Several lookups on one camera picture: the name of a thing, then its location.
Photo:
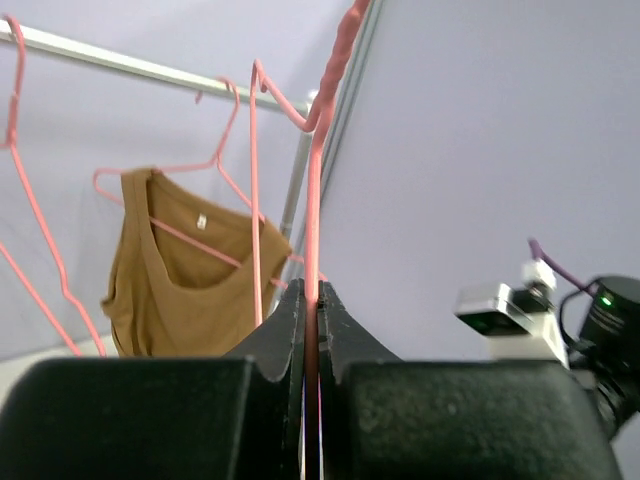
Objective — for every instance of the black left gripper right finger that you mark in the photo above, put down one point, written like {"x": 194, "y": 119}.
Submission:
{"x": 385, "y": 418}

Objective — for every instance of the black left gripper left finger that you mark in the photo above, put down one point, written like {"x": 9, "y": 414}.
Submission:
{"x": 235, "y": 417}

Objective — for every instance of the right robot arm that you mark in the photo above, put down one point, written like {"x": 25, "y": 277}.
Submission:
{"x": 608, "y": 346}

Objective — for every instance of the brown tank top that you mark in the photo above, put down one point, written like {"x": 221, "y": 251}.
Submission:
{"x": 181, "y": 283}

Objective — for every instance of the white clothes rack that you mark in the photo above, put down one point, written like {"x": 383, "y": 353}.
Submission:
{"x": 80, "y": 124}

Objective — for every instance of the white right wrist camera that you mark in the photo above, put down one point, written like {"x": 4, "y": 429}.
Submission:
{"x": 517, "y": 323}

